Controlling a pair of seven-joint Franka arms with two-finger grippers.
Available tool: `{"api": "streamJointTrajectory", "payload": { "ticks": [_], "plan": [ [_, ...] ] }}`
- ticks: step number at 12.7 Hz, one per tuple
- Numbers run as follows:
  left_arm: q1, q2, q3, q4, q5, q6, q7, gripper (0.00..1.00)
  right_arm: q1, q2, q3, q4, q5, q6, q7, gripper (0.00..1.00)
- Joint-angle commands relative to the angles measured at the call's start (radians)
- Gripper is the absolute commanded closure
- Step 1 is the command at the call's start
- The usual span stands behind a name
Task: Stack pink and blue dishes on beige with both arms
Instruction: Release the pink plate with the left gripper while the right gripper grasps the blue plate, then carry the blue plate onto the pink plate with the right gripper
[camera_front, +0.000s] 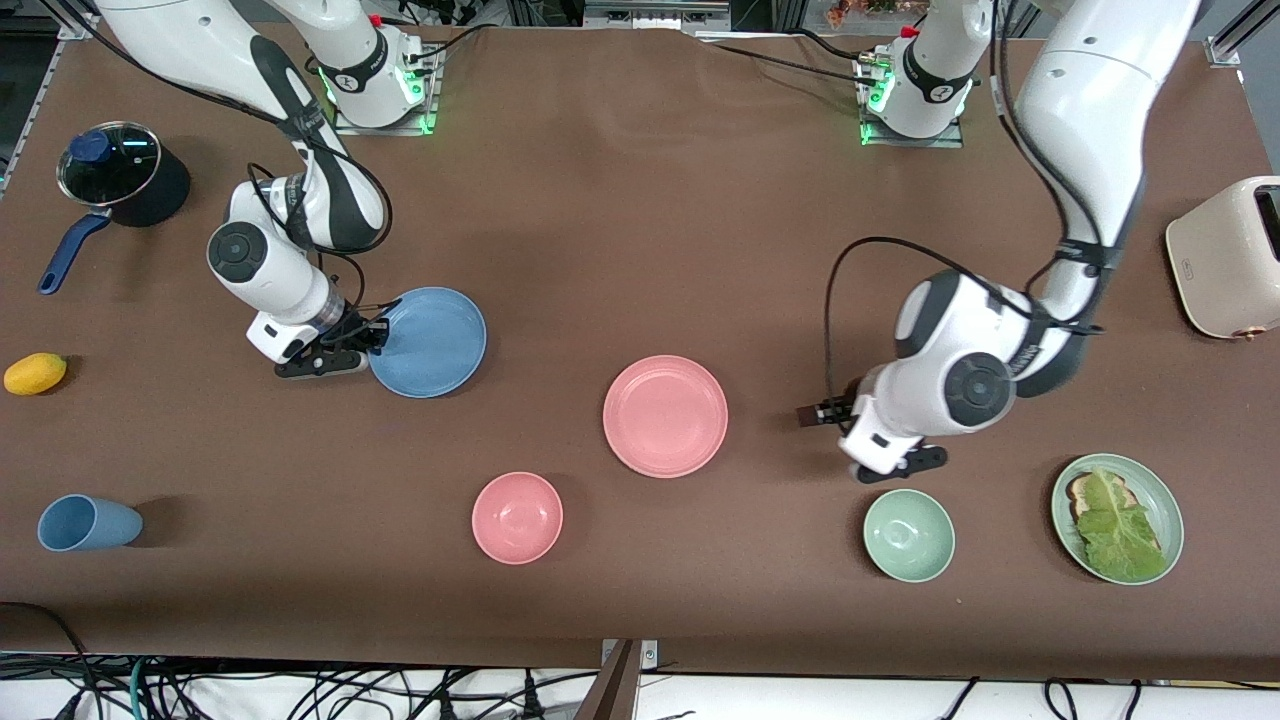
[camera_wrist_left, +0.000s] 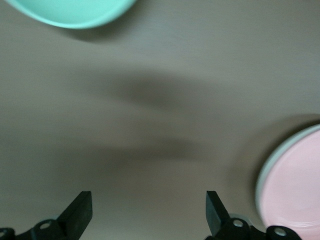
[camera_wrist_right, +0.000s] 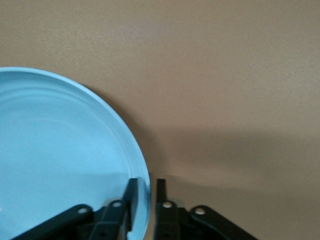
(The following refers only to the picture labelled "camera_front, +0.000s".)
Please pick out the blue plate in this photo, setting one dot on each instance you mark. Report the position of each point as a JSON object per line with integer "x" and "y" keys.
{"x": 435, "y": 345}

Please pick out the orange items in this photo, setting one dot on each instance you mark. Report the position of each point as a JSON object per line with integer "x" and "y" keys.
{"x": 880, "y": 10}

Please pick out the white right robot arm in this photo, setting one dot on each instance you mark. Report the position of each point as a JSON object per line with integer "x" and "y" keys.
{"x": 170, "y": 40}

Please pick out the green plate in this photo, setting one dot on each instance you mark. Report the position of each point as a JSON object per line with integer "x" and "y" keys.
{"x": 1162, "y": 500}

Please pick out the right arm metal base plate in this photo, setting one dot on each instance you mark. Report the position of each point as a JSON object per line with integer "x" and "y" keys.
{"x": 425, "y": 115}

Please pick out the aluminium frame profile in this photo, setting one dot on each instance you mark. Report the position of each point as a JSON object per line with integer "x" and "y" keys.
{"x": 1240, "y": 30}
{"x": 75, "y": 25}

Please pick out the yellow lemon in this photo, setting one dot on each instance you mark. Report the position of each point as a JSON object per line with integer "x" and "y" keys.
{"x": 35, "y": 373}

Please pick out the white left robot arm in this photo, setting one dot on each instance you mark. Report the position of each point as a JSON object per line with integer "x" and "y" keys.
{"x": 1090, "y": 120}

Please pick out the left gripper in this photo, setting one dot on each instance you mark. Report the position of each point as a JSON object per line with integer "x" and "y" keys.
{"x": 838, "y": 410}

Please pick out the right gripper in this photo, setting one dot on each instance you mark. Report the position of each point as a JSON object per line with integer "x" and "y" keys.
{"x": 354, "y": 325}

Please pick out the blue cup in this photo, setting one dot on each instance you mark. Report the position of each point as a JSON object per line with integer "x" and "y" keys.
{"x": 90, "y": 523}

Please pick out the grey metal box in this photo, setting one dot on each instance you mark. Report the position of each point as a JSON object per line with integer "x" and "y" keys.
{"x": 655, "y": 14}

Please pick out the beige toaster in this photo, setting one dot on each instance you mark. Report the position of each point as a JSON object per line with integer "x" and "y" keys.
{"x": 1225, "y": 260}

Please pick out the pink plate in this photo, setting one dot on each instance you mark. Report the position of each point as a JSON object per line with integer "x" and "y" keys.
{"x": 665, "y": 417}

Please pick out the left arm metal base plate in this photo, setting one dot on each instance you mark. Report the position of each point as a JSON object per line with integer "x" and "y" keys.
{"x": 955, "y": 138}

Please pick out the brown table cloth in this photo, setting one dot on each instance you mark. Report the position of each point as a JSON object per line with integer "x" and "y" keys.
{"x": 640, "y": 250}

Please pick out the small green bowl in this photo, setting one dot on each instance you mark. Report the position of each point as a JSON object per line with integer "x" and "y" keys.
{"x": 909, "y": 535}

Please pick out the black power plug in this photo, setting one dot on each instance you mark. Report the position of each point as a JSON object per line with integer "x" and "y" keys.
{"x": 532, "y": 700}

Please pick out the small pink bowl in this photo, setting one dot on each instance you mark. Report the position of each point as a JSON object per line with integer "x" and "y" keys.
{"x": 517, "y": 517}

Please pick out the aluminium frame post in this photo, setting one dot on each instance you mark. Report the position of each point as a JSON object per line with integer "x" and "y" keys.
{"x": 615, "y": 690}

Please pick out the toast bread slice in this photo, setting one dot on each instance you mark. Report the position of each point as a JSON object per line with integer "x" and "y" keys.
{"x": 1078, "y": 492}

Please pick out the green lettuce leaf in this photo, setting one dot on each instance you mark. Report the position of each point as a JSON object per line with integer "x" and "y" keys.
{"x": 1120, "y": 530}

